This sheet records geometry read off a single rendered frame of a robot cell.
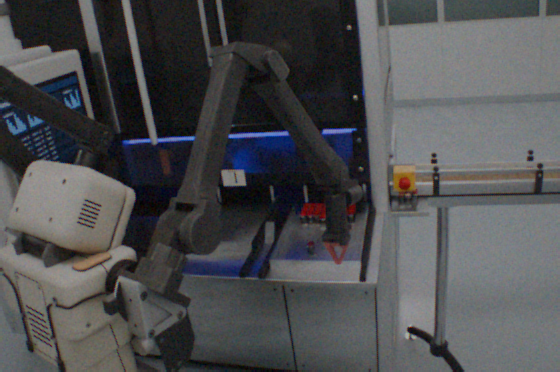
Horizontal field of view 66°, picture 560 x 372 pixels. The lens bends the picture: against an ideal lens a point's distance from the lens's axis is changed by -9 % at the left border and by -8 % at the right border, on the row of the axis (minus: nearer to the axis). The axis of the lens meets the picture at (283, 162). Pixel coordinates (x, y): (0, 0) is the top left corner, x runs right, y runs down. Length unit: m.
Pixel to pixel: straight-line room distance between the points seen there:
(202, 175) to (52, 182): 0.28
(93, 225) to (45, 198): 0.10
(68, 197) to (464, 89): 5.71
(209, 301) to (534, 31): 5.21
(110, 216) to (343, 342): 1.31
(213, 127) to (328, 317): 1.19
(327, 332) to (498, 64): 4.83
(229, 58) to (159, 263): 0.41
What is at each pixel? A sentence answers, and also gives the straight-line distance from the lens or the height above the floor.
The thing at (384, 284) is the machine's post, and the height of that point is 0.58.
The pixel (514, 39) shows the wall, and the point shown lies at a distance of 6.23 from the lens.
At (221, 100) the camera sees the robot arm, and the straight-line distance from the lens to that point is 0.90.
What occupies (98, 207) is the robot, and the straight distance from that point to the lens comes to 0.88.
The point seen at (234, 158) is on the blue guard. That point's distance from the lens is 1.64.
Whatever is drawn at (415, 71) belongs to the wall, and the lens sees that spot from 6.14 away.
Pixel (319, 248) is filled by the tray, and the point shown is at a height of 0.88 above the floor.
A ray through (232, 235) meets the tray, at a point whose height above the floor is 0.88.
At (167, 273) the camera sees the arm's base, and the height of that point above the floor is 1.21.
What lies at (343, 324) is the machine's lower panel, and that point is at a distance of 1.92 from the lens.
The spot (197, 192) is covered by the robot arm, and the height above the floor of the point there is 1.31.
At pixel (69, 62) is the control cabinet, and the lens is 1.71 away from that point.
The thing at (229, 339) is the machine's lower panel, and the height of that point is 0.25.
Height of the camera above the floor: 1.63
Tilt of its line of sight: 21 degrees down
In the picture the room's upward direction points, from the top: 8 degrees counter-clockwise
